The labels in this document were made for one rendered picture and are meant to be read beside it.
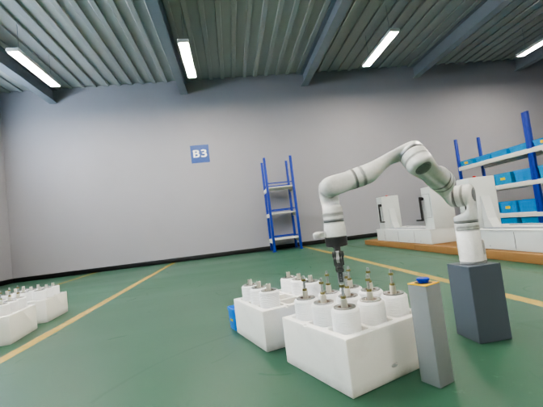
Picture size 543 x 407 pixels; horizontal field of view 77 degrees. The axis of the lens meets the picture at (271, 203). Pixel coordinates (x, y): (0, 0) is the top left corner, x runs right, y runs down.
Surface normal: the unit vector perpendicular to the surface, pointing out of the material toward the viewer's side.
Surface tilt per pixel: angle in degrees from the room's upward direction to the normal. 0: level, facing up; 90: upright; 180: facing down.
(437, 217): 90
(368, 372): 90
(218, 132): 90
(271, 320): 90
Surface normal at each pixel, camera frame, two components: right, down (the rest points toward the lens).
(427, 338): -0.87, 0.07
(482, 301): 0.11, -0.07
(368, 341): 0.47, -0.11
